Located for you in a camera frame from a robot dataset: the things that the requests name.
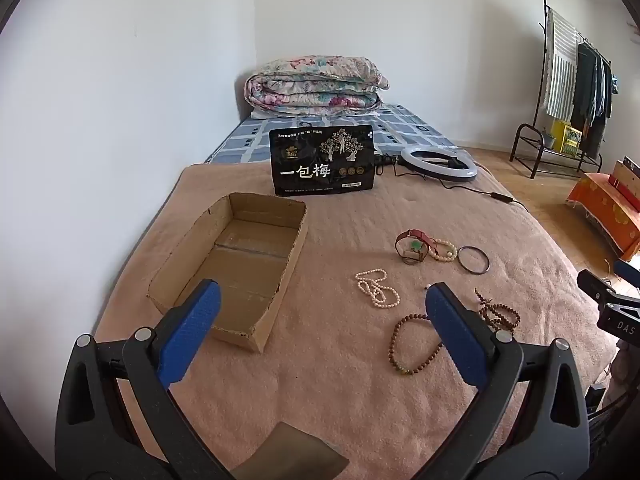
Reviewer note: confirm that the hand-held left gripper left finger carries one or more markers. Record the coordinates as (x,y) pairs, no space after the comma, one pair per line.
(195,330)

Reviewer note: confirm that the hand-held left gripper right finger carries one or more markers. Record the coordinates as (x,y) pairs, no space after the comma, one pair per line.
(450,330)

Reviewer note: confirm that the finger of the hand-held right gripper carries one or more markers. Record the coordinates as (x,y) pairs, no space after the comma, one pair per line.
(595,285)
(627,267)

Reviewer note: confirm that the dark metal bangle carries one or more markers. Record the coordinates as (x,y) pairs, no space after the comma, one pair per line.
(459,260)

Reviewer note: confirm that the cardboard box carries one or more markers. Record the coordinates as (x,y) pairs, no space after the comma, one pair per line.
(240,260)

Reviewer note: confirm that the orange covered low table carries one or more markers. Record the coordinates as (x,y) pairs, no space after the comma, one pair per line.
(605,210)

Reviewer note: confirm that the red and tan box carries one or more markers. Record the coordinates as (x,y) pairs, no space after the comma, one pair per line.
(627,180)

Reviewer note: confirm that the yellow box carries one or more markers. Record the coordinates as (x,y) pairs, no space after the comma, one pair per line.
(567,137)

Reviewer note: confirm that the dark blue hanging garment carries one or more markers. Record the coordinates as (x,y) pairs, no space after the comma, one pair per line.
(605,90)

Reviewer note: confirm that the dark green hanging garment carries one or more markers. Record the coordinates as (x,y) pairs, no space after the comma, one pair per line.
(584,85)

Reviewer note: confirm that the black snack bag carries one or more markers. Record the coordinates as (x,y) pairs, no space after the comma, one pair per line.
(320,160)

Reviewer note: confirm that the blue checked bedsheet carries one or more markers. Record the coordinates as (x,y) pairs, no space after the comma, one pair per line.
(400,125)

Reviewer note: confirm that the striped hanging towel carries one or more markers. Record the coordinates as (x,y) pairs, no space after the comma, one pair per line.
(560,65)

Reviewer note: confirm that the black metal clothes rack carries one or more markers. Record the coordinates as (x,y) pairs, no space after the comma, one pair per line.
(542,60)

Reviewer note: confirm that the white pillow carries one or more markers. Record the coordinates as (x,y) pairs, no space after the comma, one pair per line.
(260,114)

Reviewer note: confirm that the folded floral quilt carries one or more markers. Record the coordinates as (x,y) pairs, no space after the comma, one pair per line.
(315,85)

